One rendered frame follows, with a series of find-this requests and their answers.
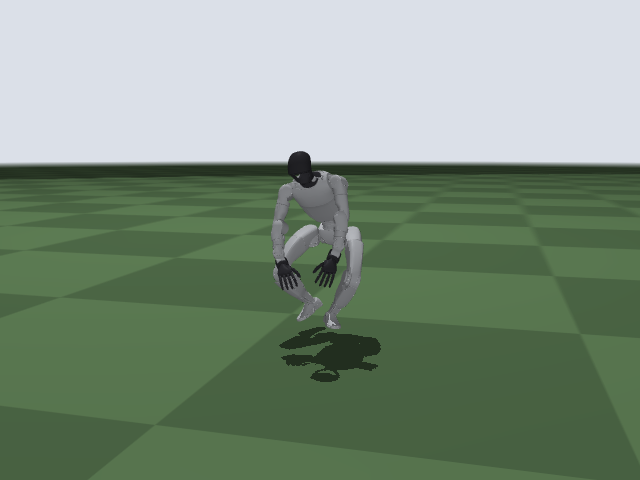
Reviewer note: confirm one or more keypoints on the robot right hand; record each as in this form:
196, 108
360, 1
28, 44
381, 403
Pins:
285, 270

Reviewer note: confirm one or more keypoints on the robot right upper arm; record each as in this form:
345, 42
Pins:
282, 205

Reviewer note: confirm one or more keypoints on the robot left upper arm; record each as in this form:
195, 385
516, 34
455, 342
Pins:
340, 186

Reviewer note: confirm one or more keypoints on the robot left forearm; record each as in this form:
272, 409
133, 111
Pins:
340, 231

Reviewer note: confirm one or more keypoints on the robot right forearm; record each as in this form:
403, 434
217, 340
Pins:
278, 241

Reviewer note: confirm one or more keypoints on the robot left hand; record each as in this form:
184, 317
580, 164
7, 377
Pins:
328, 267

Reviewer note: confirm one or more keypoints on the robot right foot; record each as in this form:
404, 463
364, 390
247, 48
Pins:
309, 309

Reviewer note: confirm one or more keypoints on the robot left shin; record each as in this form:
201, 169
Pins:
342, 297

